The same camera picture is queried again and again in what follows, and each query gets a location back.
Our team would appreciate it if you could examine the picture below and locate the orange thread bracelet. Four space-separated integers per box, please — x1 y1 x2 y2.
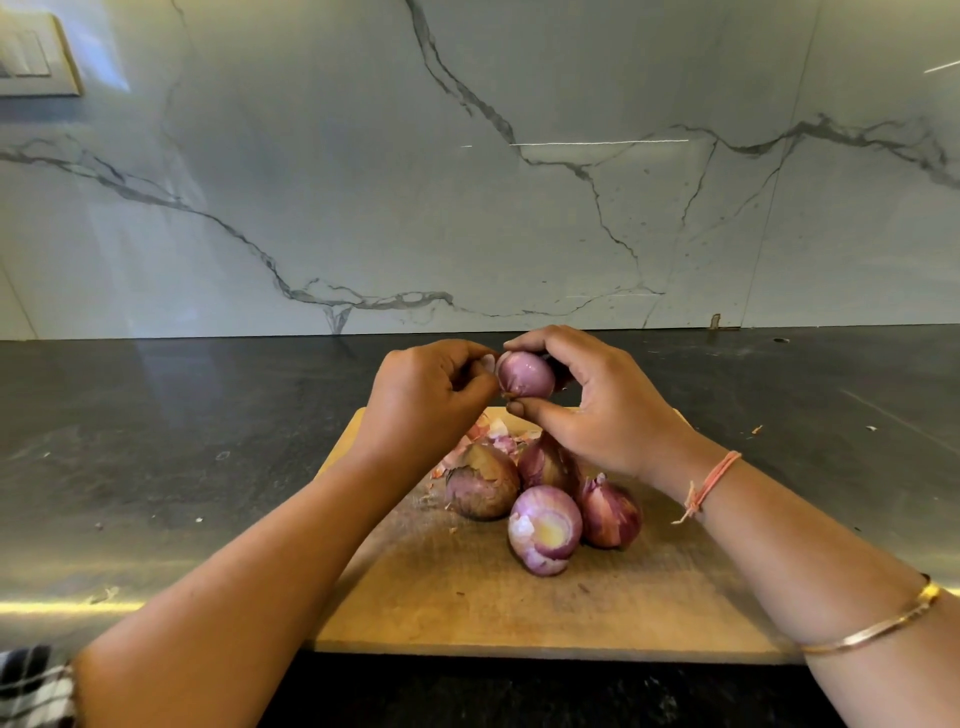
673 448 744 527

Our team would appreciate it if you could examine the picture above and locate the person's right hand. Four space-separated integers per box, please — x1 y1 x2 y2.
499 324 719 485

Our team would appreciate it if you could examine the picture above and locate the person's left hand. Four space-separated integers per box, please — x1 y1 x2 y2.
357 339 501 485

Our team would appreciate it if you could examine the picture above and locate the gold bangle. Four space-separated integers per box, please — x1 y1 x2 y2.
798 576 944 657

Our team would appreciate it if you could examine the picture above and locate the white wall switch plate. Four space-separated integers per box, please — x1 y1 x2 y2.
0 12 84 99

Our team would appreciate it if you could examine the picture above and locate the wooden cutting board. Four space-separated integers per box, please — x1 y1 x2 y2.
312 405 804 663

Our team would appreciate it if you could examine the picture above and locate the black white plaid sleeve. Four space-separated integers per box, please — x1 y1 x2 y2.
0 642 80 728

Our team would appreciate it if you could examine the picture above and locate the red onion with pale patch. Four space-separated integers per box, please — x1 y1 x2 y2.
507 484 585 579

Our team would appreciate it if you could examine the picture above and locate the person's right forearm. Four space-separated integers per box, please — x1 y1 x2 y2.
667 442 960 728

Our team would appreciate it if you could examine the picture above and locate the person's left forearm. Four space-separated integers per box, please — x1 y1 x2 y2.
72 457 422 728

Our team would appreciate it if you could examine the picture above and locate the brownish red onion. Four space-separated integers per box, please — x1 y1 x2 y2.
444 442 524 522

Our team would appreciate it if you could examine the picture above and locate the small red onion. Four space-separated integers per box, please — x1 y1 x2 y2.
495 349 561 401

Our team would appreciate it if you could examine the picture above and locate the pile of onion peels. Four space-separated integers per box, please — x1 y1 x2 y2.
432 412 539 479

